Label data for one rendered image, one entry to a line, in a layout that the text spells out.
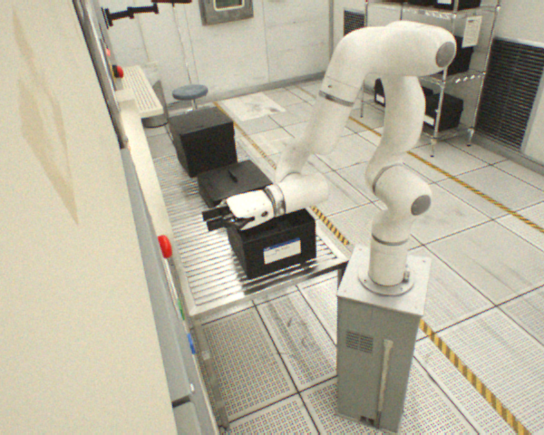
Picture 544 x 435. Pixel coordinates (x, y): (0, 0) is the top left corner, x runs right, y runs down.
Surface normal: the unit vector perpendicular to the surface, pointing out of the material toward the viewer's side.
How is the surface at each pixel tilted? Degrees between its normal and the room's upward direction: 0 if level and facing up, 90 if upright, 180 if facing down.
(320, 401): 0
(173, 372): 0
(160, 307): 0
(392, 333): 90
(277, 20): 90
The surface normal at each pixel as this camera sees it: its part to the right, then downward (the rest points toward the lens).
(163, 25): 0.37, 0.50
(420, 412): -0.08, -0.82
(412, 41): -0.40, 0.16
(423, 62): -0.30, 0.62
